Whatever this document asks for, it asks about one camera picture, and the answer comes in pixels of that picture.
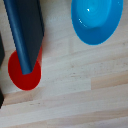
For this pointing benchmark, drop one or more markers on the blue plastic bowl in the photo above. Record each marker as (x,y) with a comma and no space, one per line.
(95,23)

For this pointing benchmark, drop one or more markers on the red plastic cup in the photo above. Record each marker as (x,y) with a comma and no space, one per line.
(26,80)

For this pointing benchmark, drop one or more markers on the dark blue flat board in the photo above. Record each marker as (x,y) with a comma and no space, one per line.
(26,30)

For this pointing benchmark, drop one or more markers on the black fabric storage box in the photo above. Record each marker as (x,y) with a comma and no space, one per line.
(1,50)

